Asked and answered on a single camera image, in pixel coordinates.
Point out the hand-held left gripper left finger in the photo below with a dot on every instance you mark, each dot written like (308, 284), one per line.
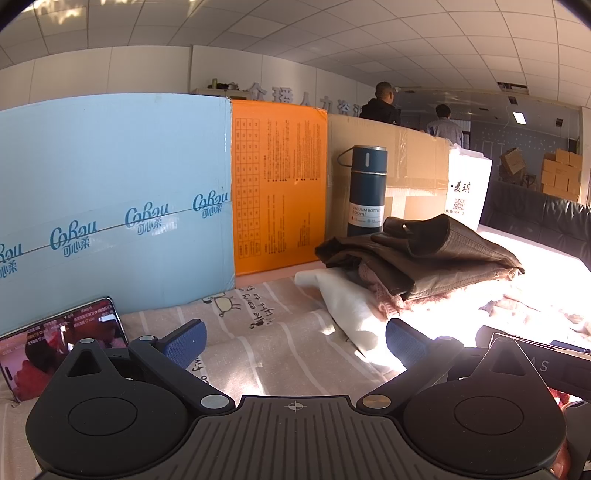
(187, 344)

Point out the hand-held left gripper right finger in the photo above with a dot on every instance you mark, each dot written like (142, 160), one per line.
(406, 341)

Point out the brown leather garment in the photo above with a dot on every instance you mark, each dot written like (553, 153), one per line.
(452, 254)

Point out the pink knitted garment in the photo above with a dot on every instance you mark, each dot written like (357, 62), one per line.
(395, 302)

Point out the white folded garment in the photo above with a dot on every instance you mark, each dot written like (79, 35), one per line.
(341, 300)

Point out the striped printed bed sheet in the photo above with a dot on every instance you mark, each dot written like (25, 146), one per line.
(277, 332)

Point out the smartphone with lit screen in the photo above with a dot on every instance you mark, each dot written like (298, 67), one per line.
(46, 350)

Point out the black sofa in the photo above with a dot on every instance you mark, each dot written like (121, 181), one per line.
(540, 217)

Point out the dark blue vacuum bottle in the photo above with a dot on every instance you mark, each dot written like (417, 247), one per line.
(367, 184)

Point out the white paper bag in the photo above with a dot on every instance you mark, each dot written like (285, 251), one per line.
(468, 184)

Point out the brown cardboard box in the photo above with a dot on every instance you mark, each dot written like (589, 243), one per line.
(415, 161)

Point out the orange cardboard box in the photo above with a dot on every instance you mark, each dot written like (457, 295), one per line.
(277, 184)

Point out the large light blue cardboard box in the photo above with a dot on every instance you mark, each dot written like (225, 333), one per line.
(115, 175)

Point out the stack of cardboard boxes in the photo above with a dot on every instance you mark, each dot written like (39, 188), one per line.
(561, 177)

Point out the open cardboard box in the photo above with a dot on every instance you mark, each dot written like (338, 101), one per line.
(512, 164)

